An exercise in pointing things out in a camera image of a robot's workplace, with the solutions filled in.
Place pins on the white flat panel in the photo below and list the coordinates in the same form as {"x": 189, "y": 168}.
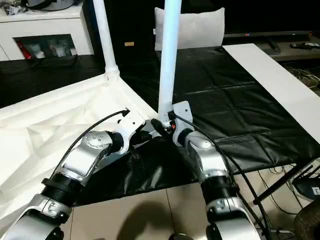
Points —
{"x": 275, "y": 82}

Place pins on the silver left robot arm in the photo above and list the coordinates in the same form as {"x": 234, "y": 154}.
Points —
{"x": 82, "y": 155}

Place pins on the black robot right foot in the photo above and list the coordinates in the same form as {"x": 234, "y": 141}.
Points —
{"x": 176, "y": 236}

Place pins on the black metal frame bar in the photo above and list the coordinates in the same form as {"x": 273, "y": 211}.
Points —
{"x": 280, "y": 185}

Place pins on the black object with white label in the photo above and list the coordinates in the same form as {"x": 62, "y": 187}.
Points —
{"x": 308, "y": 187}

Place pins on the brown woven pouf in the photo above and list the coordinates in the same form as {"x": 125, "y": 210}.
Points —
{"x": 308, "y": 220}

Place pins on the small white jar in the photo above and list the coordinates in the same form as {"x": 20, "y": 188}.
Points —
{"x": 38, "y": 53}
{"x": 72, "y": 51}

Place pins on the grey low tv bench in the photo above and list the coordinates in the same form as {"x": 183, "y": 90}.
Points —
{"x": 295, "y": 53}

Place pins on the grey bag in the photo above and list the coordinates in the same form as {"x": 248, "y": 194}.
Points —
{"x": 50, "y": 3}

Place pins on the white cabinet with glass doors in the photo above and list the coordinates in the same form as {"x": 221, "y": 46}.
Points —
{"x": 50, "y": 25}

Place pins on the small tan tag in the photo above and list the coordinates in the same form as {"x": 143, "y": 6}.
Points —
{"x": 129, "y": 44}

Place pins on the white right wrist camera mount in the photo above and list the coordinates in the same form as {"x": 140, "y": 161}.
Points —
{"x": 183, "y": 110}

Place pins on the black remote control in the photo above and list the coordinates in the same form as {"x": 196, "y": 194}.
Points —
{"x": 305, "y": 45}

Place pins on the black bar with red light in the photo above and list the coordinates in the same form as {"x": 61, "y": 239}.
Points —
{"x": 270, "y": 34}

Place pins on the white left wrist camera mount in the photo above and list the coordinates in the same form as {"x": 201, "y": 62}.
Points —
{"x": 130, "y": 125}

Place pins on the white plastic table top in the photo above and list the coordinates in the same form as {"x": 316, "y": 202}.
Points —
{"x": 37, "y": 125}

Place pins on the grey cushion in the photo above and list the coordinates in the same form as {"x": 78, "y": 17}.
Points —
{"x": 200, "y": 30}

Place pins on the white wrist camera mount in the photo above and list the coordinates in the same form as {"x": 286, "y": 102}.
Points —
{"x": 183, "y": 110}
{"x": 130, "y": 125}

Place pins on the black mat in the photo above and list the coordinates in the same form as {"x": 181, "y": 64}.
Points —
{"x": 225, "y": 87}

